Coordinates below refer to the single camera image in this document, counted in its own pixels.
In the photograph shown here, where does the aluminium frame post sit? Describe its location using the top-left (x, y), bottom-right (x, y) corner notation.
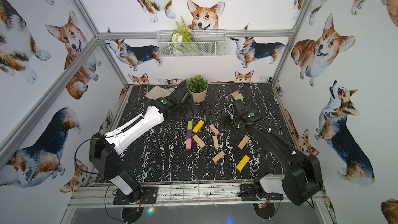
top-left (55, 0), bottom-right (130, 88)

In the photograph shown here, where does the purple block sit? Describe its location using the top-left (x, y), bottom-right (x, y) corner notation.
top-left (186, 130), bottom-right (192, 139)

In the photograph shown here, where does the white and green work glove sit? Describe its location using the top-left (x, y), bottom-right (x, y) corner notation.
top-left (145, 86), bottom-right (175, 100)

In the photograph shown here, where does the wooden block upper middle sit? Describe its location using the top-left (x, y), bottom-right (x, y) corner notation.
top-left (209, 124), bottom-right (220, 135)

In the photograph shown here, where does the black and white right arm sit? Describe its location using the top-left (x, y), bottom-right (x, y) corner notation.
top-left (227, 95), bottom-right (324, 206)

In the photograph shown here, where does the pink plant pot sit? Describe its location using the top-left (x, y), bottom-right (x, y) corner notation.
top-left (191, 89), bottom-right (207, 103)

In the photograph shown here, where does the large yellow block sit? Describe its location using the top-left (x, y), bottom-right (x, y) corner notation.
top-left (236, 155), bottom-right (250, 172)

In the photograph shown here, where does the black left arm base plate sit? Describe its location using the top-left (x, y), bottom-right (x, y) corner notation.
top-left (113, 187), bottom-right (159, 205)

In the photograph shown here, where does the wooden block far right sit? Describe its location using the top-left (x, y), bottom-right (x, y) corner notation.
top-left (238, 136), bottom-right (250, 150)

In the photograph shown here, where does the fern and white flower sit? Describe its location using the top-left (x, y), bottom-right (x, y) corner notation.
top-left (171, 16), bottom-right (193, 56)

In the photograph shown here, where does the wooden block centre small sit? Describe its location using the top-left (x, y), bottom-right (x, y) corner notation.
top-left (212, 135), bottom-right (219, 149)

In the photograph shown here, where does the pink block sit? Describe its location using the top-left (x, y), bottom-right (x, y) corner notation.
top-left (186, 138), bottom-right (192, 150)

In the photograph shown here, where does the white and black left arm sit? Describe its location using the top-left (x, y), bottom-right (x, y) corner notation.
top-left (89, 80), bottom-right (192, 202)

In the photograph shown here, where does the small yellow block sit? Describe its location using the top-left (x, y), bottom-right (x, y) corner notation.
top-left (192, 120), bottom-right (205, 133)

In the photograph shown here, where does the aluminium front rail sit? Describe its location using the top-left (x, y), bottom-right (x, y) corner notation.
top-left (66, 178), bottom-right (329, 209)

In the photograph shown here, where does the green artificial potted plant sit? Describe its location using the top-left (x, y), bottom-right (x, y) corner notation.
top-left (188, 75), bottom-right (209, 93)

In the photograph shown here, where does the wooden block numbered twelve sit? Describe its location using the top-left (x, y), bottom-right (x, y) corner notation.
top-left (212, 151), bottom-right (225, 163)

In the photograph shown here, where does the white wire wall basket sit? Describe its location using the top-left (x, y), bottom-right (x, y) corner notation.
top-left (157, 30), bottom-right (227, 58)

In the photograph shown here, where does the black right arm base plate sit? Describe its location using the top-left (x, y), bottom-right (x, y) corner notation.
top-left (238, 183), bottom-right (284, 202)

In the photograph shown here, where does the lime green block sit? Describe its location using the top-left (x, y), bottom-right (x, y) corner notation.
top-left (187, 121), bottom-right (193, 130)

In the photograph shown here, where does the long wooden block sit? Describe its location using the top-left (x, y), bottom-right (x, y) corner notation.
top-left (192, 134), bottom-right (206, 149)

